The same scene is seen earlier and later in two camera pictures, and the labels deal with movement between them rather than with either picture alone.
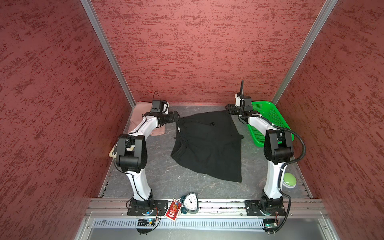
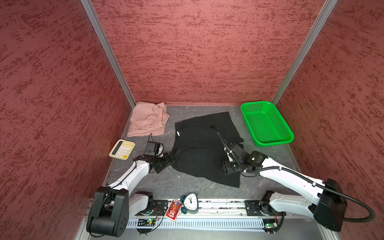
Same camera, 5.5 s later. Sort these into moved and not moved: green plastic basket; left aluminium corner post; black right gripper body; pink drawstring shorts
Moved: black right gripper body
Not moved: green plastic basket; left aluminium corner post; pink drawstring shorts
